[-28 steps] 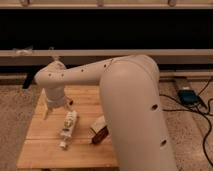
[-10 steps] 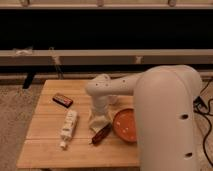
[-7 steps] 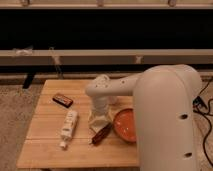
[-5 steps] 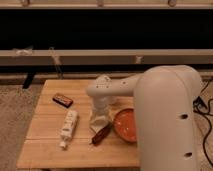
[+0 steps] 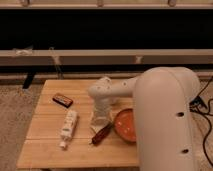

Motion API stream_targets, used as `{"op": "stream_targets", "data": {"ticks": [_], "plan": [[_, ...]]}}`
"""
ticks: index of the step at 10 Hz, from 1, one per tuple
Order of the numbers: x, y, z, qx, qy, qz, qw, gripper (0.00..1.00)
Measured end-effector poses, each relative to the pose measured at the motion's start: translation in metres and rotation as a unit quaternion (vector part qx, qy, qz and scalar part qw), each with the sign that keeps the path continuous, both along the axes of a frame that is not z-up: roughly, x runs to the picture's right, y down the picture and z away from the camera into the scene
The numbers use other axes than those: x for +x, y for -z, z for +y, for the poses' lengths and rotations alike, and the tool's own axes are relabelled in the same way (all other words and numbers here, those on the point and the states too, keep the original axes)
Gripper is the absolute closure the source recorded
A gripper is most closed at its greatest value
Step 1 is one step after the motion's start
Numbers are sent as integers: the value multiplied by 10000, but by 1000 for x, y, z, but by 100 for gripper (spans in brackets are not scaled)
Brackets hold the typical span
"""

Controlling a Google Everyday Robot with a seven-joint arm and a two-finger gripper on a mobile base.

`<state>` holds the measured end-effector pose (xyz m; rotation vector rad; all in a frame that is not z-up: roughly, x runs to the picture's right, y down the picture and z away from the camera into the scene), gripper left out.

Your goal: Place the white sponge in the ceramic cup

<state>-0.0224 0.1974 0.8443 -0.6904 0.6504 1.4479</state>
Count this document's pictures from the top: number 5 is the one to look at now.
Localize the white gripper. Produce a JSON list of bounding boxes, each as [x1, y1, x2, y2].
[[93, 99, 111, 119]]

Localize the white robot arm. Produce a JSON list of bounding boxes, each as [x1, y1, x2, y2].
[[88, 67, 200, 171]]

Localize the orange ceramic bowl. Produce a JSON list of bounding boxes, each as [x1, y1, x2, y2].
[[114, 108, 136, 143]]

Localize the dark red chili pepper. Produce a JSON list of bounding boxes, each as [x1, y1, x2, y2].
[[91, 123, 112, 145]]

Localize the white tube bottle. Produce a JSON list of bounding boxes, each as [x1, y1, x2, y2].
[[59, 110, 78, 150]]

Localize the dark snack bar packet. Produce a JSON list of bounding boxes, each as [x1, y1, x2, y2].
[[52, 93, 73, 108]]

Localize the wooden table board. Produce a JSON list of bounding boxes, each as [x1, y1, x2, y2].
[[17, 79, 138, 169]]

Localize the black cables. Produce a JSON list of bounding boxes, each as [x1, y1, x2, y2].
[[189, 76, 213, 168]]

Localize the long wooden rail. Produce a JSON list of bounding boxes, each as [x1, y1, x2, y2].
[[0, 49, 213, 66]]

